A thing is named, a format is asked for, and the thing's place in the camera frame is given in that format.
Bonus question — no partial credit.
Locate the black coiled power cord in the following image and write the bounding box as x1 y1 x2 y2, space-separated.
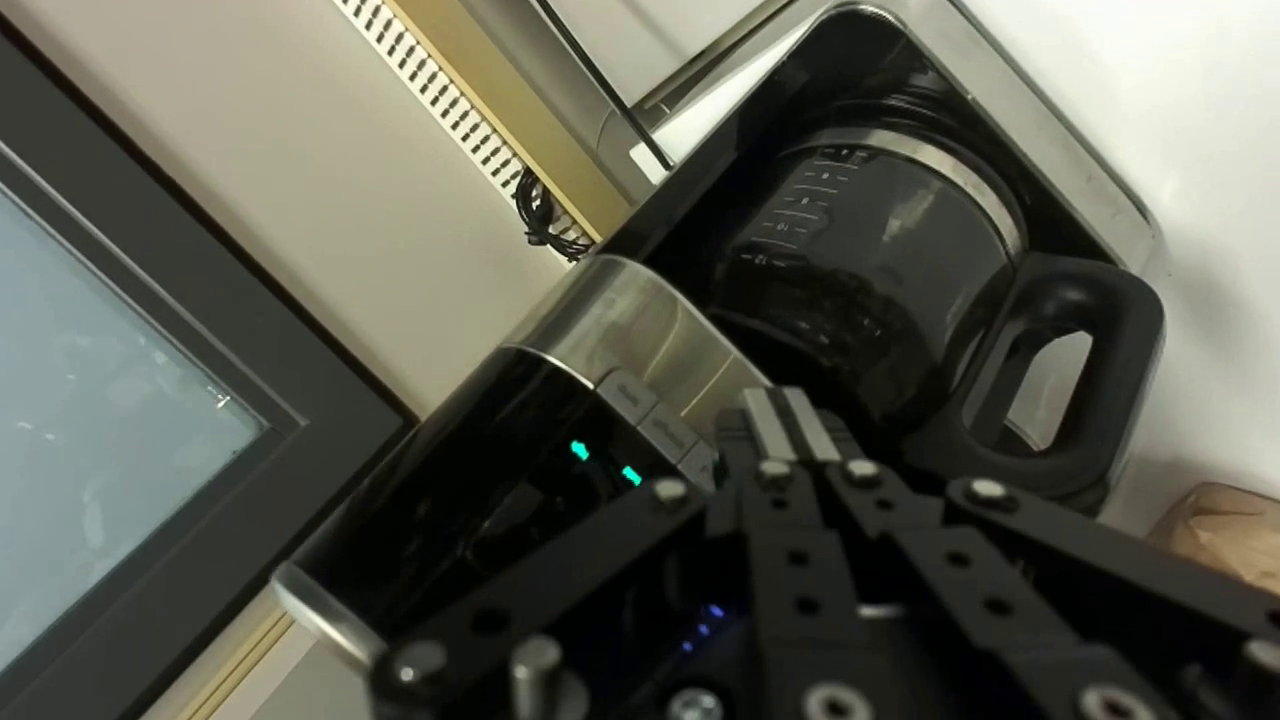
507 170 568 253

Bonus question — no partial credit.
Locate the black and steel coffee machine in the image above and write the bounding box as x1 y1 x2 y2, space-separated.
266 0 1167 671

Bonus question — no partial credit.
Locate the black window frame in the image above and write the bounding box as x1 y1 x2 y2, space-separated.
0 25 417 720

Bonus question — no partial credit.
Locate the crumpled brown paper bag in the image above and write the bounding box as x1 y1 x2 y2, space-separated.
1152 480 1280 599

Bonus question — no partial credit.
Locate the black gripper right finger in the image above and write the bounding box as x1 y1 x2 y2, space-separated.
777 384 1280 720

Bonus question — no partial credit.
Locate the beige wall trim with grille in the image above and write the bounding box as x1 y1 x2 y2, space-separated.
333 0 641 259

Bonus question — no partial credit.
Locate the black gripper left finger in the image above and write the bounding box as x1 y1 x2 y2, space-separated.
366 384 884 720

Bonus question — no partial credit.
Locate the glass carafe with black handle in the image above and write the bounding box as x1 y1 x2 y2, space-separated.
699 124 1171 522

